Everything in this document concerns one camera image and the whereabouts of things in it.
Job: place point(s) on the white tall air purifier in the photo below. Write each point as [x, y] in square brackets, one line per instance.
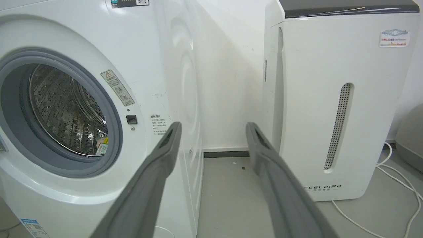
[330, 99]

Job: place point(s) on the white front-load washing machine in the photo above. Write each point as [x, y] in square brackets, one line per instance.
[82, 99]

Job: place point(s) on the yellow green item in drum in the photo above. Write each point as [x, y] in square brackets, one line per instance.
[101, 145]

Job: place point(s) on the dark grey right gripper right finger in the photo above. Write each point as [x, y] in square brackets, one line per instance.
[284, 195]

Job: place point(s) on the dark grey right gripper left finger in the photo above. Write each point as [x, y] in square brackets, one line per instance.
[145, 191]

